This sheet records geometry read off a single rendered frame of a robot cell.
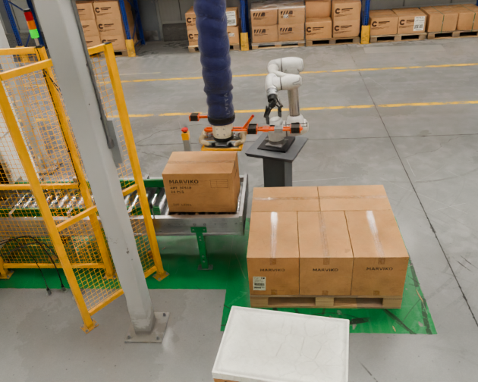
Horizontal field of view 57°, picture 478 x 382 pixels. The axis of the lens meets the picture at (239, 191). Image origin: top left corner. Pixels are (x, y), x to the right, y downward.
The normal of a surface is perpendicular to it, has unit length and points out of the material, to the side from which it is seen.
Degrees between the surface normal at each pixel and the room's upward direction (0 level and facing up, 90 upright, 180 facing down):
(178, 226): 90
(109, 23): 87
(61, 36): 90
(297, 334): 0
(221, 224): 90
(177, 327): 0
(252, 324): 0
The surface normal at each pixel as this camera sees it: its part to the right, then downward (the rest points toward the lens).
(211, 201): -0.11, 0.55
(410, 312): -0.07, -0.84
